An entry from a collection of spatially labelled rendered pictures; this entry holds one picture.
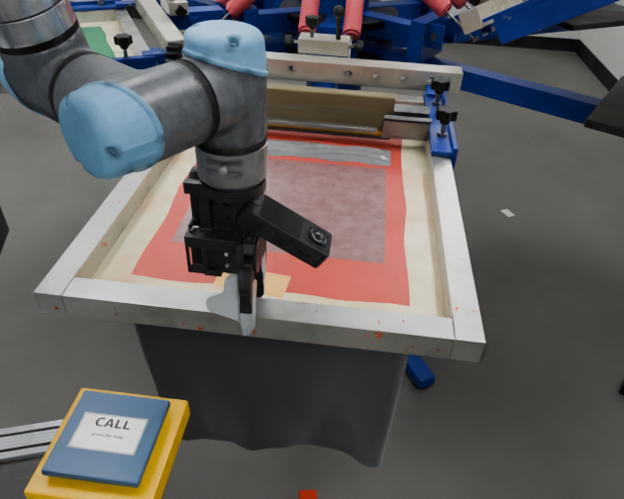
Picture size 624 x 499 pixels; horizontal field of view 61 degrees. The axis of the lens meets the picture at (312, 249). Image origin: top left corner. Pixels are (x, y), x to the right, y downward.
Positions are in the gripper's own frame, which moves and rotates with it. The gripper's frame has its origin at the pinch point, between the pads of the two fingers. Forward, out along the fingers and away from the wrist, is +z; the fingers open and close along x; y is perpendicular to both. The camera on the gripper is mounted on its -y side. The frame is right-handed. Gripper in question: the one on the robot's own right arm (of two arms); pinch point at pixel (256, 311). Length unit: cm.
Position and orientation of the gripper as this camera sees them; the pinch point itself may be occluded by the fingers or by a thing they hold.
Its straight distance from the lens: 70.7
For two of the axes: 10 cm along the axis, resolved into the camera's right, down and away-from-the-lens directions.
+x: -1.1, 6.1, -7.9
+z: -0.4, 7.9, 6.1
